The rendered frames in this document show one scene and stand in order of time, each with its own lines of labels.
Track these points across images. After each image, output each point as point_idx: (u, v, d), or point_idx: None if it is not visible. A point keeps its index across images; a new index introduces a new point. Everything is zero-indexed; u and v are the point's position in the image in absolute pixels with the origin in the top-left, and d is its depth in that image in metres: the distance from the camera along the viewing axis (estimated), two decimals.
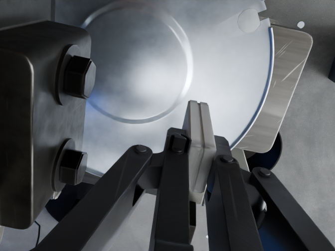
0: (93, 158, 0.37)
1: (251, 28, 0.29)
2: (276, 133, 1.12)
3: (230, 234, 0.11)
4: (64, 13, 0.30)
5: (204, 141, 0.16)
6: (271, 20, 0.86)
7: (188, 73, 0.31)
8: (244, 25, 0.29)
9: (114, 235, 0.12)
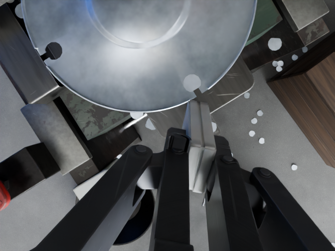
0: (112, 94, 0.38)
1: None
2: (151, 217, 1.13)
3: (230, 234, 0.11)
4: None
5: (204, 141, 0.16)
6: (217, 127, 1.00)
7: None
8: None
9: (114, 235, 0.12)
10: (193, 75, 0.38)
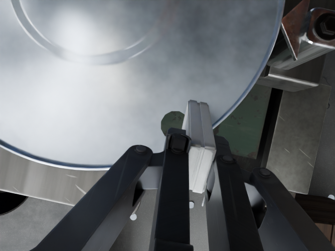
0: (251, 33, 0.23)
1: None
2: (11, 208, 0.95)
3: (230, 234, 0.11)
4: (36, 73, 0.23)
5: (204, 141, 0.16)
6: None
7: None
8: None
9: (114, 235, 0.12)
10: None
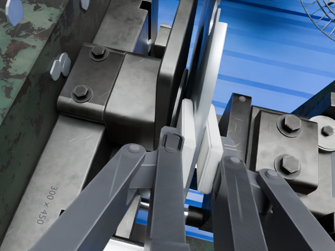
0: None
1: None
2: None
3: (234, 234, 0.11)
4: None
5: (211, 142, 0.16)
6: None
7: (201, 50, 0.36)
8: None
9: (108, 235, 0.12)
10: None
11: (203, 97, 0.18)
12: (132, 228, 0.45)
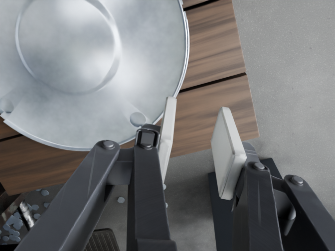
0: None
1: None
2: None
3: (251, 237, 0.11)
4: (133, 70, 0.38)
5: (234, 148, 0.16)
6: (102, 231, 0.75)
7: (22, 57, 0.37)
8: None
9: (88, 233, 0.12)
10: None
11: None
12: None
